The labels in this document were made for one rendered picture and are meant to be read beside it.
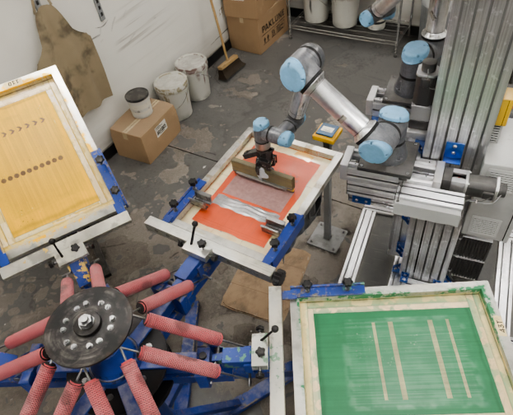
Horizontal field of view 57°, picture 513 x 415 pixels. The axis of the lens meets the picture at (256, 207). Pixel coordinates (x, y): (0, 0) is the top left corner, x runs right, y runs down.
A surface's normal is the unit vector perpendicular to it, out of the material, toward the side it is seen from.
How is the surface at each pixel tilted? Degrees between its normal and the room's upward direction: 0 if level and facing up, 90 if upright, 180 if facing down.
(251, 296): 0
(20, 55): 90
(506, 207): 90
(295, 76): 86
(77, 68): 89
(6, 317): 0
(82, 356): 0
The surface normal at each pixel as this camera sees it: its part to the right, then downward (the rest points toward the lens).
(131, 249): -0.11, -0.67
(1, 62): 0.86, 0.31
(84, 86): 0.47, 0.62
